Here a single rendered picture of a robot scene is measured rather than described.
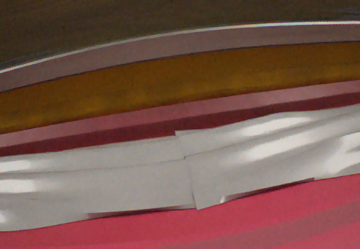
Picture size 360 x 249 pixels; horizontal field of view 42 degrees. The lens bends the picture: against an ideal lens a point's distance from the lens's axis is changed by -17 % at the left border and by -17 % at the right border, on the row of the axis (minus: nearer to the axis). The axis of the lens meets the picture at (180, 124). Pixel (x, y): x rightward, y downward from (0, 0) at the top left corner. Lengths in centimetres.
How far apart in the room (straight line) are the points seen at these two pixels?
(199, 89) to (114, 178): 9
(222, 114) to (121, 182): 9
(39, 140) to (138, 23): 7
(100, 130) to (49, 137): 3
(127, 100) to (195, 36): 5
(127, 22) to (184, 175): 8
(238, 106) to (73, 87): 7
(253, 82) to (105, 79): 6
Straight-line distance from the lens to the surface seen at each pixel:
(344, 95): 25
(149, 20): 22
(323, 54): 25
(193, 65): 23
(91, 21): 22
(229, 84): 24
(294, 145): 17
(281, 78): 24
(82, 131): 24
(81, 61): 21
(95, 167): 18
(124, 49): 21
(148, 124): 23
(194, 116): 24
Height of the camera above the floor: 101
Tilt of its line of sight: 15 degrees down
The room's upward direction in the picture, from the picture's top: 8 degrees counter-clockwise
